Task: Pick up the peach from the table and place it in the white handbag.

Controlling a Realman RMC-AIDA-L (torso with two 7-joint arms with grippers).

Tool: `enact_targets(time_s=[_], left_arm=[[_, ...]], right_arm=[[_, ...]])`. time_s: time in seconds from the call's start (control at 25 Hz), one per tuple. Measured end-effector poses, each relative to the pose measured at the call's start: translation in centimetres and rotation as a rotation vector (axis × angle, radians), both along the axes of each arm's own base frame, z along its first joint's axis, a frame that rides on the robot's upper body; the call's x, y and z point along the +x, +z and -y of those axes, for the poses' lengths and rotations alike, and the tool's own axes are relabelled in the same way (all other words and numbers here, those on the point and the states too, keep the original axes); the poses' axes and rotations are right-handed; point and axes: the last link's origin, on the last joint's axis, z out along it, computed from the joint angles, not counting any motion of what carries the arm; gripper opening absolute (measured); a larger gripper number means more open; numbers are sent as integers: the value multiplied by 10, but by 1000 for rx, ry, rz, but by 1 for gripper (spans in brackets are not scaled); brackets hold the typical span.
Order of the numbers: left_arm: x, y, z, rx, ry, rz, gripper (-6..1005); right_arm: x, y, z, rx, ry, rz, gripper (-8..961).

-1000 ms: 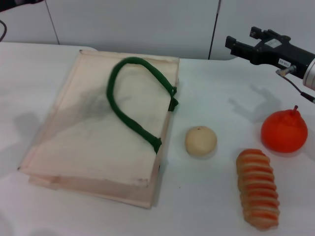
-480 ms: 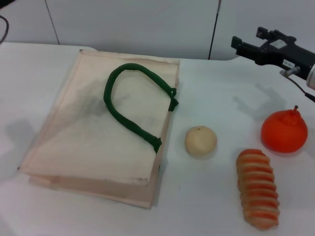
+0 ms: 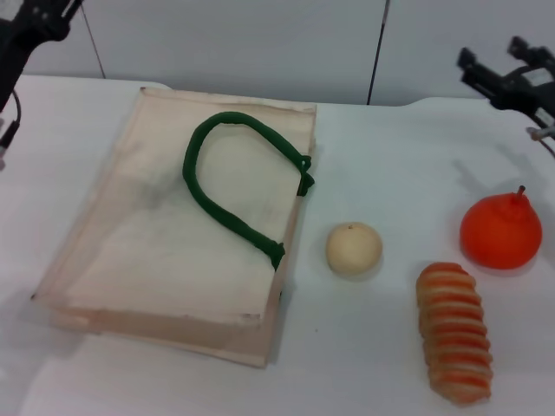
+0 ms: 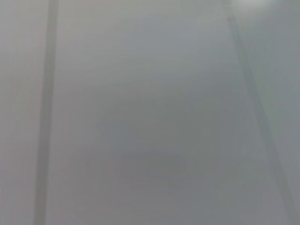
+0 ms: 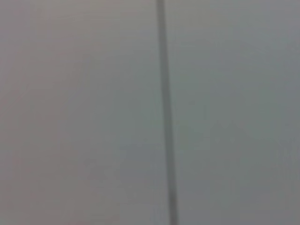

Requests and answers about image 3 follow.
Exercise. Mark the orange pear with stem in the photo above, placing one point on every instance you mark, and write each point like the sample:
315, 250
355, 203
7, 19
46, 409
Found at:
498, 234

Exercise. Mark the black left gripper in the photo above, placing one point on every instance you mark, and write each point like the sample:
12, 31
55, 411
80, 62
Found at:
17, 47

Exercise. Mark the orange striped bread loaf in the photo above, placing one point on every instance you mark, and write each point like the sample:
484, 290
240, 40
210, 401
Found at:
455, 338

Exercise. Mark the cream round apple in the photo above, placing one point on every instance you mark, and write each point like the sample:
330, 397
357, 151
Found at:
353, 249

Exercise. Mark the black vertical pole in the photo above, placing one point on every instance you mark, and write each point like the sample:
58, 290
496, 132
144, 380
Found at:
376, 56

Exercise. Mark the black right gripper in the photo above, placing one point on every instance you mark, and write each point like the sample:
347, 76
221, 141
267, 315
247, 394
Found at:
529, 91

